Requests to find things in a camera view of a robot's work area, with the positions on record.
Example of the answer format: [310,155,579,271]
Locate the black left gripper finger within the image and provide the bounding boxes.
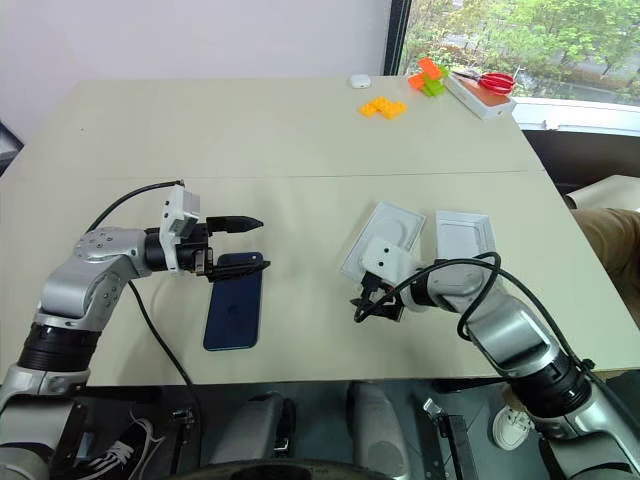
[206,215,265,236]
[205,258,272,283]

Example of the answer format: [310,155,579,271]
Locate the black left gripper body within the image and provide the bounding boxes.
[177,222,217,279]

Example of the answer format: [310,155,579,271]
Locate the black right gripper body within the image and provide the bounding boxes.
[359,271,402,305]

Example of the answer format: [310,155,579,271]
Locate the dark blue smartphone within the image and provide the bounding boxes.
[202,251,265,353]

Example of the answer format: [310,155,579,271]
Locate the white box with orange print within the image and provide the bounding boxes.
[443,72,518,122]

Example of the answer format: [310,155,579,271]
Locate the grey rounded housing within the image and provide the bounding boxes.
[206,391,297,467]
[346,381,412,480]

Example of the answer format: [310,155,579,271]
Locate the white shoe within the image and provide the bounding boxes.
[491,403,534,450]

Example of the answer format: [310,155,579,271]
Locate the yellow toy brick block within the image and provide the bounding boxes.
[358,95,409,122]

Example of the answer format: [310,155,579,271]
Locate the dark panel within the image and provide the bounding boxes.
[0,119,26,177]

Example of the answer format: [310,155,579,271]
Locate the black sneaker with white laces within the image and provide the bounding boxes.
[73,408,167,480]

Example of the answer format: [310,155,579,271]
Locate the large orange toy brick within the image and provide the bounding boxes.
[417,56,448,82]

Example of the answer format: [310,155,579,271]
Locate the person's leg in brown trousers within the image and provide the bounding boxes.
[569,207,640,332]

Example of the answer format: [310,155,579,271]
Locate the beige board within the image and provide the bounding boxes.
[563,174,640,212]

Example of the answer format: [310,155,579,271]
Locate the white window sill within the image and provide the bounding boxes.
[509,96,640,134]

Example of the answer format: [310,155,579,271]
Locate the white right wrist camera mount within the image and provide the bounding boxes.
[361,238,417,285]

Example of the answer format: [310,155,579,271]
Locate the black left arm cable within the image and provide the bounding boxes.
[85,178,204,394]

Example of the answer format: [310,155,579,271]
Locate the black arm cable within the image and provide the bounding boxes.
[85,178,204,394]
[352,251,640,436]

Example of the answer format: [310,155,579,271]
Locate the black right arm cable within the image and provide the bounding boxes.
[352,251,640,436]

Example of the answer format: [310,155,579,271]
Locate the black metal bracket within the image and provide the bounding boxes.
[421,396,472,480]

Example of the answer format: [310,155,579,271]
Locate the red handled scissors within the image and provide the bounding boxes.
[451,69,519,96]

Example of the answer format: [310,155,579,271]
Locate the dark window frame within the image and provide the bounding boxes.
[381,0,414,78]

